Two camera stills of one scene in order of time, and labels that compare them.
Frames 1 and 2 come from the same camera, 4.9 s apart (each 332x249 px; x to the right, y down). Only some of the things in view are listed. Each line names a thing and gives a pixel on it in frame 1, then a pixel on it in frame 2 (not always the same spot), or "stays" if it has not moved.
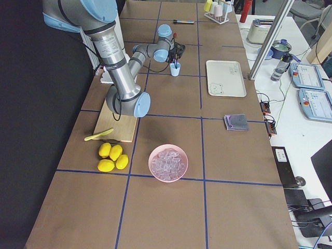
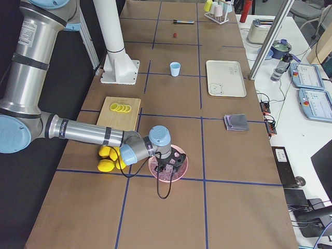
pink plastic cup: (218, 10) stays
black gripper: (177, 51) → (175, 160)
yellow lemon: (104, 149) stays
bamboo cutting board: (123, 129) stays
